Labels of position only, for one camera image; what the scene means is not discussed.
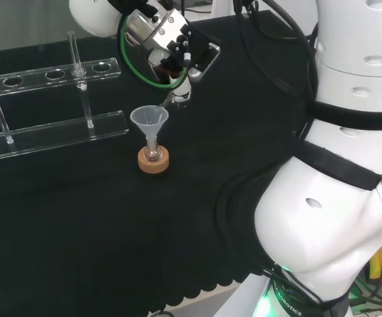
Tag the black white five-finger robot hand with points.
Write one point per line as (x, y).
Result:
(181, 90)

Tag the translucent plastic funnel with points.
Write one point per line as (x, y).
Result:
(148, 120)

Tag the small glass round-bottom flask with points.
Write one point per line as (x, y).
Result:
(153, 155)

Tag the clear acrylic funnel stand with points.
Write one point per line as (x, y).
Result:
(52, 132)

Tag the black cloth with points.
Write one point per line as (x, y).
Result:
(111, 231)

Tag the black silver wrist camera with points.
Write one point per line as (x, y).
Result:
(204, 53)

